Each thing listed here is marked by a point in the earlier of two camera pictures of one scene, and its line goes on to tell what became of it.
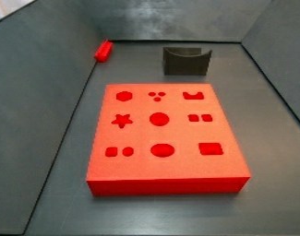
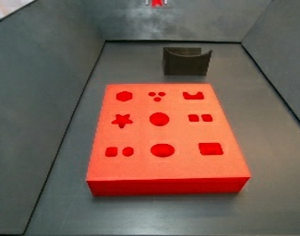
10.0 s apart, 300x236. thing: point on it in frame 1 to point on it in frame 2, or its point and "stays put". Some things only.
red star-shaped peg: (103, 52) to (157, 3)
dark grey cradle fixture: (186, 61) stays put
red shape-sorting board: (163, 142) stays put
